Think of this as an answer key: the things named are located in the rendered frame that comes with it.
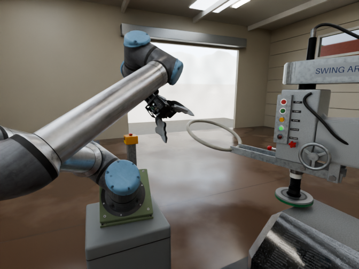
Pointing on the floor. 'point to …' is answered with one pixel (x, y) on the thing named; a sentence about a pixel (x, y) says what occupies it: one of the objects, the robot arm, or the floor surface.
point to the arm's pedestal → (127, 242)
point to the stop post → (131, 140)
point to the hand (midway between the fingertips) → (180, 130)
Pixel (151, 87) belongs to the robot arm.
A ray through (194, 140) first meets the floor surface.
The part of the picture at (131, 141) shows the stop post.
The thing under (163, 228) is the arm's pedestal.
